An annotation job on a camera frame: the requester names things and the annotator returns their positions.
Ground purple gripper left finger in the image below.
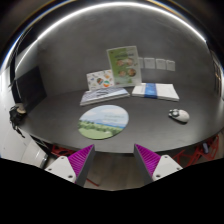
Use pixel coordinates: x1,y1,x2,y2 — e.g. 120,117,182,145
44,143,96,188

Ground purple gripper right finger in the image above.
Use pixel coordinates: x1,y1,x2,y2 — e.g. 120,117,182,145
133,143,184,185

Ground round landscape mouse pad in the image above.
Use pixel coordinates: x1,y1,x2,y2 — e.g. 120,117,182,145
77,105,129,140

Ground white computer mouse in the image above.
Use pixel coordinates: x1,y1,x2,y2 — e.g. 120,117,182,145
168,109,190,123

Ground blue grey striped book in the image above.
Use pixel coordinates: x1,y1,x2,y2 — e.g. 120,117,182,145
80,87,130,106

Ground white box with blue band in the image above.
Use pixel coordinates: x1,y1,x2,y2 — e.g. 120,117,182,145
132,83,179,101

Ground small white illustrated card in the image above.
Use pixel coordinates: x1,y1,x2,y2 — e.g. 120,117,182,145
86,70,114,91

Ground black monitor screen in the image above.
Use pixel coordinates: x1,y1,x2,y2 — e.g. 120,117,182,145
16,67,47,113

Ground green standing poster card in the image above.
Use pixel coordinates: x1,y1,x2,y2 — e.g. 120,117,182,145
107,46,142,87

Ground red metal table frame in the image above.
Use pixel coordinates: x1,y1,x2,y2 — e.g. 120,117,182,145
173,135,219,167

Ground black cable bundle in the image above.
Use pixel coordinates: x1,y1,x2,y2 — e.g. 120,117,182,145
8,104,27,138

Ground white paper sheet on wall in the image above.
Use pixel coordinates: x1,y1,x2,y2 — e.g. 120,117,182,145
166,60,175,71
144,58,155,69
138,57,144,69
156,59,166,70

